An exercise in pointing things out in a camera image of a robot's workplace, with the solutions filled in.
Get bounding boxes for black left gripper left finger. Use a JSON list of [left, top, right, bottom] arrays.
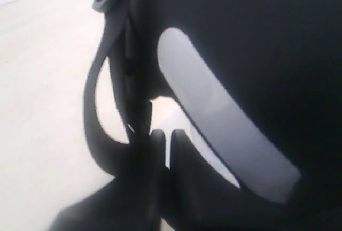
[[49, 129, 166, 230]]

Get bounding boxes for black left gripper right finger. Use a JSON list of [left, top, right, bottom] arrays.
[[160, 129, 267, 230]]

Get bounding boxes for black helmet with visor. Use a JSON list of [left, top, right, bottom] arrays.
[[83, 0, 341, 230]]

